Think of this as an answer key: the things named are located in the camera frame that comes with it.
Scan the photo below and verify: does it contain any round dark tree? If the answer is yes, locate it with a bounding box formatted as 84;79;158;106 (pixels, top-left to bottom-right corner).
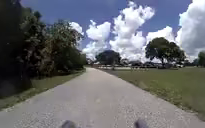
95;49;122;67

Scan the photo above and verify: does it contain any grey paved path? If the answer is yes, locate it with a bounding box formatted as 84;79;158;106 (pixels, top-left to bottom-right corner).
0;67;205;128

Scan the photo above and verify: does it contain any large spreading tree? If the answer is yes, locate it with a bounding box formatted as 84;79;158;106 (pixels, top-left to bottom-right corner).
144;36;187;67

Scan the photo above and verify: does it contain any robot's own part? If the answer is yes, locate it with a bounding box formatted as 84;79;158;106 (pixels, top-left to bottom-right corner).
60;119;77;128
133;118;150;128

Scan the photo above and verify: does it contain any wide grass field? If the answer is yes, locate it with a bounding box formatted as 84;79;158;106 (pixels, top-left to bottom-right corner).
101;65;205;125

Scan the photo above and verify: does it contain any dense row of trees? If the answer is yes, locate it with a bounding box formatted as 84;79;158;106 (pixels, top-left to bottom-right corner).
0;0;88;98

